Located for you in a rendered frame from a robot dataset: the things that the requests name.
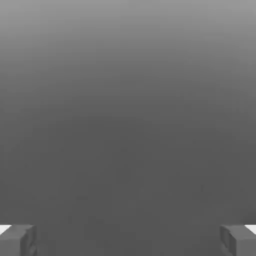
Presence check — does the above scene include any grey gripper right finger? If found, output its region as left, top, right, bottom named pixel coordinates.
left=219, top=224, right=256, bottom=256

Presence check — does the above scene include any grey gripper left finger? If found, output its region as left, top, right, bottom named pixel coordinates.
left=0, top=224, right=38, bottom=256

